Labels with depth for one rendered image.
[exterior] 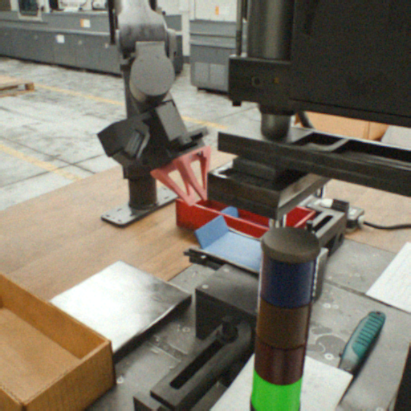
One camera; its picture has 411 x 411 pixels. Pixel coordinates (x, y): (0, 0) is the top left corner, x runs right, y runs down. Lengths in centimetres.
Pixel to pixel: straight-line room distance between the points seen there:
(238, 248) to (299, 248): 40
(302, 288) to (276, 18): 31
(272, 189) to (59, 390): 32
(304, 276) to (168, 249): 58
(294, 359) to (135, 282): 44
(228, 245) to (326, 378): 25
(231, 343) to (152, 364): 13
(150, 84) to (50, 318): 33
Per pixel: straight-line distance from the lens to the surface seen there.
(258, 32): 53
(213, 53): 642
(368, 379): 65
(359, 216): 98
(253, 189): 52
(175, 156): 65
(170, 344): 66
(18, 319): 74
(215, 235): 71
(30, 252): 91
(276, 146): 53
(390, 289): 81
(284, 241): 30
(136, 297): 71
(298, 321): 32
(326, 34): 46
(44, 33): 958
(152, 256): 84
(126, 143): 61
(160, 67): 61
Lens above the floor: 134
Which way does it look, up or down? 25 degrees down
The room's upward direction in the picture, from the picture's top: straight up
